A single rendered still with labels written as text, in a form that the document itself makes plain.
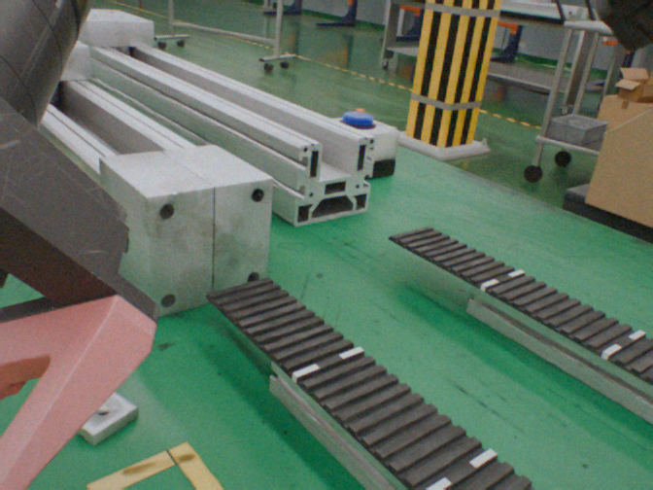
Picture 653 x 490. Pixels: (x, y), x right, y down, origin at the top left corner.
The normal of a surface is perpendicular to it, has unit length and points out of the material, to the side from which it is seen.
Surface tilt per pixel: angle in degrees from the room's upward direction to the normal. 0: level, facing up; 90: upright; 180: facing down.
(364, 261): 0
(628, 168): 90
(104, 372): 77
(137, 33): 90
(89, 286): 119
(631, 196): 90
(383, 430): 0
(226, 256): 90
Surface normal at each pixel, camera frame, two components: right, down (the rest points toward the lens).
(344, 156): -0.78, 0.19
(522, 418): 0.10, -0.90
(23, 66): 0.98, -0.10
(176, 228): 0.62, 0.39
